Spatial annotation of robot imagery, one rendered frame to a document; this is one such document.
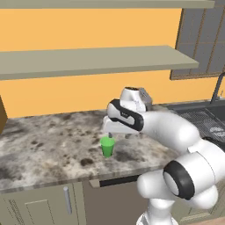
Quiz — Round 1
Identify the beige wall shelf under ceiling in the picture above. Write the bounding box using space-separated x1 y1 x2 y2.
0 0 216 10

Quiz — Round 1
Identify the green plastic cup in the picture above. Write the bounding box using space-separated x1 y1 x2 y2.
99 135 116 158

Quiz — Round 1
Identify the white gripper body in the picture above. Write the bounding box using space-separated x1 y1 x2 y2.
101 115 140 135

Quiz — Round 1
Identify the brown wooden cabinet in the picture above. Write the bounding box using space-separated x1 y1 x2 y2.
0 96 9 136

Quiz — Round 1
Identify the window with brown frame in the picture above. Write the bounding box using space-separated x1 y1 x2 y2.
170 0 225 81

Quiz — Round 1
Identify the beige cupboard under sink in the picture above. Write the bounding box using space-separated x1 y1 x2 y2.
171 196 225 225

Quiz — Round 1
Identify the long beige wall shelf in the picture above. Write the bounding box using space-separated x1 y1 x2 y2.
0 45 200 81

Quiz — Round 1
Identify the dark grey tap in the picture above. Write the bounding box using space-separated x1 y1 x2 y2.
209 71 225 105

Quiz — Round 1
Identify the beige cupboard door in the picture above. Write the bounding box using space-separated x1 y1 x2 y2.
0 182 88 225

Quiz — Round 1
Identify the brown dishwasher front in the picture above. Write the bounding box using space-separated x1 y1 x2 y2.
82 174 154 225

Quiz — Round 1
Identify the grey bar door handle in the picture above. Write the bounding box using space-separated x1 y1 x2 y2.
62 185 73 215

